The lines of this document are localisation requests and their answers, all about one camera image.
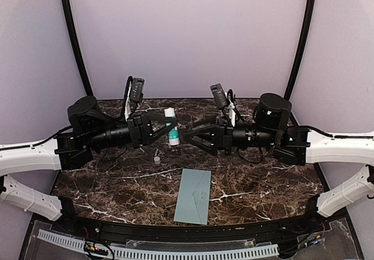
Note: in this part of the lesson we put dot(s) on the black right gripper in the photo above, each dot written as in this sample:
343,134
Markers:
220,136

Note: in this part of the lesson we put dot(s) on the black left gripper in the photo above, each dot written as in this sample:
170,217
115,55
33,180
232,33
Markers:
141,128

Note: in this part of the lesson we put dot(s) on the white green glue stick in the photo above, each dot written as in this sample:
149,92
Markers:
173,135

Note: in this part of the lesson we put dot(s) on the small white glue cap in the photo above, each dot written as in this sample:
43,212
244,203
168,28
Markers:
157,160

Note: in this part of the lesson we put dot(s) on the light blue paper envelope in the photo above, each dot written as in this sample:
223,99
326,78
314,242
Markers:
192,204

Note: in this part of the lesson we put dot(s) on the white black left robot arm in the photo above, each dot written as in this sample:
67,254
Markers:
90,130

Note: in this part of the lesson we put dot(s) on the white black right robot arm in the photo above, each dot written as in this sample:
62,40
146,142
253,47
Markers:
294,145

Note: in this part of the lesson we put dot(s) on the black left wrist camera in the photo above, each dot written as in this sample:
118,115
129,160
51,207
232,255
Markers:
136,92

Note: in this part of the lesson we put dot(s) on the black front table rail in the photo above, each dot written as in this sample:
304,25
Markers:
283,231

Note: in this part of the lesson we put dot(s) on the white slotted cable duct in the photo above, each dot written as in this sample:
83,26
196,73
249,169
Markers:
134,249

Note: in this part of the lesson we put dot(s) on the black left corner frame post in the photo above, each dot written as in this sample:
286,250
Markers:
69,21

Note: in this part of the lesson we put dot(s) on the black corner frame post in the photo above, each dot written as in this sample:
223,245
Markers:
300,48
69,21

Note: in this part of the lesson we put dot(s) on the black right corner frame post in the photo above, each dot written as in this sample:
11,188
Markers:
300,48

